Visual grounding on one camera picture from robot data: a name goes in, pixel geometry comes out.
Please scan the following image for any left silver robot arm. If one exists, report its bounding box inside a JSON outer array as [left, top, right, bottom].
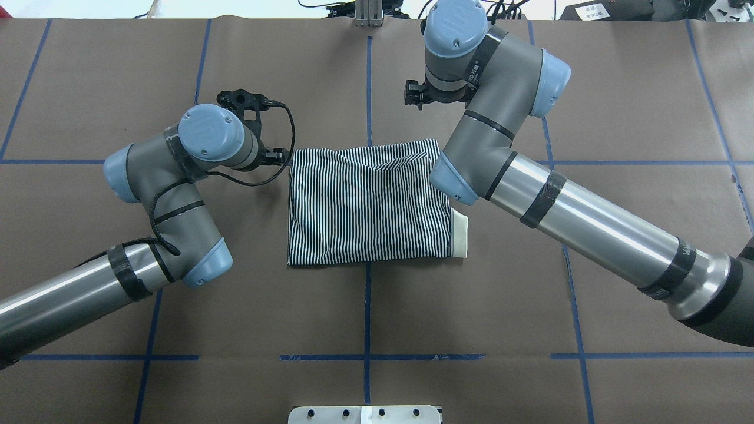
[[2, 104, 296, 369]]

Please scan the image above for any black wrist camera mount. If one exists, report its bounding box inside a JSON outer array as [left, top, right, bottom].
[[216, 89, 274, 139], [404, 79, 434, 111]]

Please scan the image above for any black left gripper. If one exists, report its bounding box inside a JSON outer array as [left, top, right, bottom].
[[259, 148, 292, 167]]

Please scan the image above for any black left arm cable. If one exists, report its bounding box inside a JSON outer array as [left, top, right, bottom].
[[77, 101, 296, 269]]

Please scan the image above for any black box with label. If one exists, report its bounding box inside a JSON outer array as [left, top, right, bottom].
[[557, 1, 654, 21]]

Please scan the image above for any aluminium frame post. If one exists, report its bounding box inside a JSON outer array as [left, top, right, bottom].
[[355, 0, 384, 28]]

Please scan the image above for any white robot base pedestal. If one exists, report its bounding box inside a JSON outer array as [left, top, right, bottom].
[[287, 405, 444, 423]]

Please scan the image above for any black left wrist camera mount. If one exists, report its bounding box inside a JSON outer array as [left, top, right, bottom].
[[216, 89, 274, 139]]

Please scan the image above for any blue white striped shirt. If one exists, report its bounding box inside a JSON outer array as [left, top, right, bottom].
[[287, 138, 468, 267]]

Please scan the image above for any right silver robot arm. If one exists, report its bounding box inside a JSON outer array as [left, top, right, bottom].
[[423, 1, 753, 347]]

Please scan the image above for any brown paper table cover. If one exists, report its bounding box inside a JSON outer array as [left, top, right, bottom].
[[2, 16, 752, 423]]

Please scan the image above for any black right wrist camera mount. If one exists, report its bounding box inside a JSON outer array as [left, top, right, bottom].
[[404, 79, 434, 111]]

